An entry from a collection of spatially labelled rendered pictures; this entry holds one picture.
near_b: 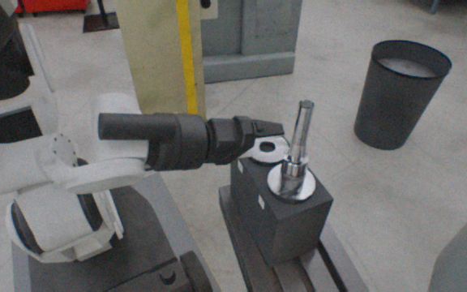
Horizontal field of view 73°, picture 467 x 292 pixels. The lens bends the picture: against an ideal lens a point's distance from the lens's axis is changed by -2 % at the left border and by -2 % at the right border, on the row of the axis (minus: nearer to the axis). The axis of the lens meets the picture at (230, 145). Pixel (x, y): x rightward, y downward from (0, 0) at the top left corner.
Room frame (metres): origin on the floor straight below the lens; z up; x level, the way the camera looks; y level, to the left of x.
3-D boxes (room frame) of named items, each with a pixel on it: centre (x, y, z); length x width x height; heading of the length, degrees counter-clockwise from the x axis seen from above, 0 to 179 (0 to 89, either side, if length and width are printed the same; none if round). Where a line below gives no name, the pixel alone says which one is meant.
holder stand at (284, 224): (0.44, -0.09, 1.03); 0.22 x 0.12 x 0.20; 23
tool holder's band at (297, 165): (0.40, -0.11, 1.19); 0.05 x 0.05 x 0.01
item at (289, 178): (0.40, -0.11, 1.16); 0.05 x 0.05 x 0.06
